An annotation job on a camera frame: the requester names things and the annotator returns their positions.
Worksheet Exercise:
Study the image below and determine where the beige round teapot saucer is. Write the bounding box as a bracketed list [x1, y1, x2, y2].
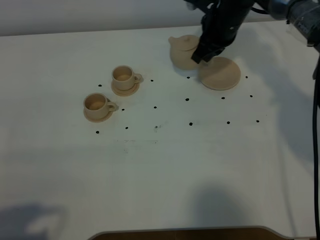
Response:
[198, 57, 241, 91]

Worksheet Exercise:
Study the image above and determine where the beige far cup saucer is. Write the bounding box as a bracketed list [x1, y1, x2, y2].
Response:
[111, 82, 140, 97]

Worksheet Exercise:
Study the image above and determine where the beige ceramic teapot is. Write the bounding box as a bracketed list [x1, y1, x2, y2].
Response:
[168, 35, 200, 71]

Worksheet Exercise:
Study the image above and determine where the beige far teacup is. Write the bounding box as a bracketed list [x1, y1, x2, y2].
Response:
[111, 65, 143, 91]

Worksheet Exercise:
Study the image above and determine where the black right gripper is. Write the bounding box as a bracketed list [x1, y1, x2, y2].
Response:
[187, 0, 255, 64]

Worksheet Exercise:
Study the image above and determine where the beige teacup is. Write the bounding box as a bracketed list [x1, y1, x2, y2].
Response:
[83, 92, 118, 112]
[111, 65, 143, 91]

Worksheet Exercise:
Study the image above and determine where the beige cup saucer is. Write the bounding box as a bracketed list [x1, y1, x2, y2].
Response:
[111, 82, 140, 97]
[83, 107, 114, 123]

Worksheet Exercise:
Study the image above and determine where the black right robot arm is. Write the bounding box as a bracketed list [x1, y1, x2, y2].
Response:
[188, 0, 320, 64]

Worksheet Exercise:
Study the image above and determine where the beige near cup saucer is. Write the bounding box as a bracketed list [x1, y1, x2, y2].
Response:
[83, 107, 114, 123]

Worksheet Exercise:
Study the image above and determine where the beige near teacup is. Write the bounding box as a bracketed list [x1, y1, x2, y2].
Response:
[83, 92, 118, 112]

